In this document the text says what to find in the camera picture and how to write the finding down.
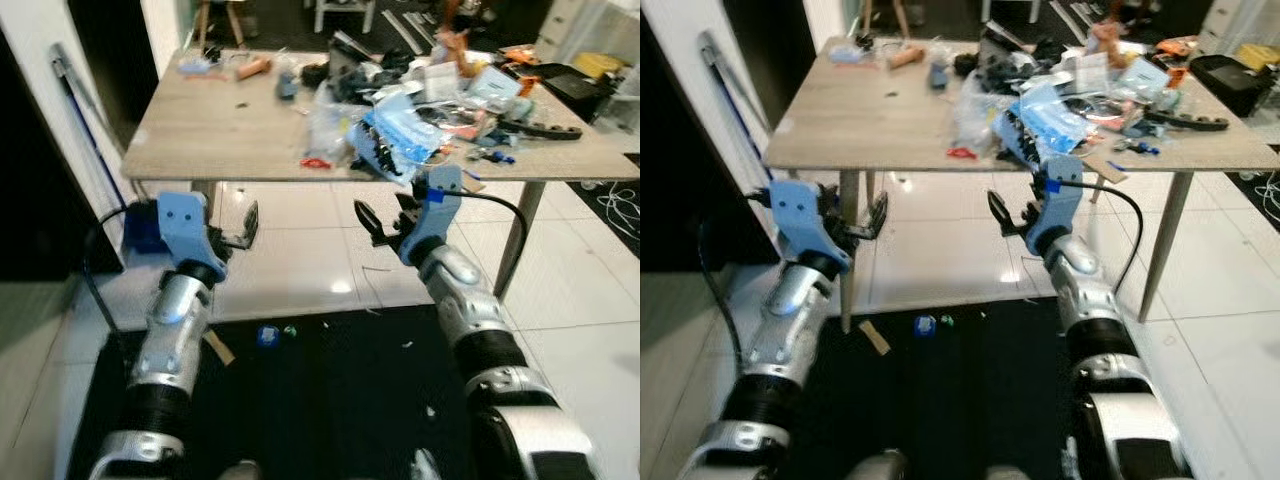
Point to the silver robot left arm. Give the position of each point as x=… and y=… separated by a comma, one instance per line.
x=790, y=310
x=170, y=320

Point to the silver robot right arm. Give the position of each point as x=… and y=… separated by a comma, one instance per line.
x=470, y=300
x=1085, y=290

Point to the small red clip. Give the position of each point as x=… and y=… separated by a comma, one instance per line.
x=963, y=154
x=315, y=162

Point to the pale table leg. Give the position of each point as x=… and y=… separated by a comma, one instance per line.
x=850, y=290
x=1165, y=245
x=520, y=240

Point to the brown cardboard piece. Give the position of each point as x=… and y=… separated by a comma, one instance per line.
x=1106, y=167
x=470, y=181

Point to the blue plastic package bag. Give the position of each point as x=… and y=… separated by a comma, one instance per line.
x=400, y=130
x=1045, y=118

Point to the crumpled clear plastic bag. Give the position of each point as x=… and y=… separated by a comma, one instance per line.
x=978, y=115
x=333, y=125

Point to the blue black small clamps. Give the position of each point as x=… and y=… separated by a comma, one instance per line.
x=1138, y=147
x=492, y=157

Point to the small blue white wrapper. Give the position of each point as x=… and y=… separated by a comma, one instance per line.
x=268, y=335
x=926, y=325

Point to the small cardboard strip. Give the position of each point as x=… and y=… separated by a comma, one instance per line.
x=219, y=347
x=874, y=337

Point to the grey printed zip bag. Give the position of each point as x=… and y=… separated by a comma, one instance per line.
x=1092, y=72
x=440, y=80

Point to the blue printed plastic part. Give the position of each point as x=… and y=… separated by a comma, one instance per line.
x=288, y=85
x=938, y=75

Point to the clear bag with blue label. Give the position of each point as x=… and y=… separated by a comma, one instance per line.
x=492, y=85
x=1142, y=75

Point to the tan plastic cylinder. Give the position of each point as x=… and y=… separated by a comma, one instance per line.
x=253, y=68
x=905, y=57

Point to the dark grey flat board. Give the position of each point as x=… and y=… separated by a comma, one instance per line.
x=1003, y=42
x=352, y=55

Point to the small clear blue packet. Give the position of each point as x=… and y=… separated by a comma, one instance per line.
x=196, y=65
x=846, y=52

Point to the long grey blue rod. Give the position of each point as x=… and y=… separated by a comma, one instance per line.
x=85, y=115
x=735, y=100

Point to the brown crumpled bag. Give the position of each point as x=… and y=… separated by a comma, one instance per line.
x=1107, y=42
x=457, y=52

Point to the white stool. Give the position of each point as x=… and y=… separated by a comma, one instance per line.
x=345, y=12
x=1010, y=8

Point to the plain black floor mat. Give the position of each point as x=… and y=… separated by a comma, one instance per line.
x=970, y=410
x=330, y=400

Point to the orange black clamp meter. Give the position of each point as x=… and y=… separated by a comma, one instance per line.
x=520, y=55
x=1175, y=55

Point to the wooden chair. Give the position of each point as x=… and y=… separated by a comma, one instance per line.
x=220, y=18
x=885, y=14

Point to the black rug with white lines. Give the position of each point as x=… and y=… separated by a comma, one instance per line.
x=290, y=20
x=950, y=15

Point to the black printer box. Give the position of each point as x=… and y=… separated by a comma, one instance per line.
x=1235, y=85
x=570, y=90

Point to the grey robot left leg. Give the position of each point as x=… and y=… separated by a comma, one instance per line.
x=878, y=466
x=238, y=471

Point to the grey robot leg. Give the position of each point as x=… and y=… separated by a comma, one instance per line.
x=1008, y=473
x=238, y=471
x=425, y=468
x=878, y=466

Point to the yellow box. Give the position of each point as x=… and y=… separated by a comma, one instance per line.
x=1258, y=56
x=598, y=64

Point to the grey robot right leg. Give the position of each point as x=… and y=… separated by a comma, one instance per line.
x=425, y=468
x=1008, y=473

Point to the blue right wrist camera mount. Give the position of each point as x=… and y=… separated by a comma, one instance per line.
x=1062, y=195
x=440, y=205

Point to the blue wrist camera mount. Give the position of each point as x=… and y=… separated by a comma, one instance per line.
x=800, y=215
x=185, y=225
x=1062, y=195
x=440, y=205

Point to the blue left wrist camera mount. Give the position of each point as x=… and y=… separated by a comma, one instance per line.
x=800, y=215
x=185, y=225

